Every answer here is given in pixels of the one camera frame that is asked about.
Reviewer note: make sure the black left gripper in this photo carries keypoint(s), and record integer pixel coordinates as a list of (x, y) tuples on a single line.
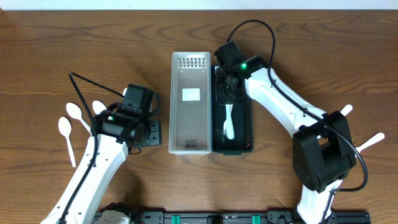
[(152, 132)]

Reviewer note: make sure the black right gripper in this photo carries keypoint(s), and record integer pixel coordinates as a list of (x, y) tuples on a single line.
[(224, 94)]

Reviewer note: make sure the white plastic fork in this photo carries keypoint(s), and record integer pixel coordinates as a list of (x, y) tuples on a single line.
[(346, 109), (228, 128)]

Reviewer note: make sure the clear plastic perforated basket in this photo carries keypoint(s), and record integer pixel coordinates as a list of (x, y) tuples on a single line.
[(190, 131)]

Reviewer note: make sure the white plastic spoon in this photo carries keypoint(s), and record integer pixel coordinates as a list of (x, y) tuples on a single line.
[(75, 112), (373, 140), (65, 128), (98, 106)]

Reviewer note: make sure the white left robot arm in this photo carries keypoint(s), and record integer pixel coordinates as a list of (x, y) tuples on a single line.
[(114, 135)]

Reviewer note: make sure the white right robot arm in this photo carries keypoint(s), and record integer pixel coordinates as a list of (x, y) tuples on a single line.
[(323, 152)]

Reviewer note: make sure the black plastic perforated basket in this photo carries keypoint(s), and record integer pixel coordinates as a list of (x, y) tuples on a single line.
[(241, 115)]

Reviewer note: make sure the white label sticker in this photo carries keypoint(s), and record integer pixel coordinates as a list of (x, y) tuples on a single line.
[(190, 94)]

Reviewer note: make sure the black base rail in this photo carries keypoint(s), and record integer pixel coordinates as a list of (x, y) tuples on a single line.
[(120, 213)]

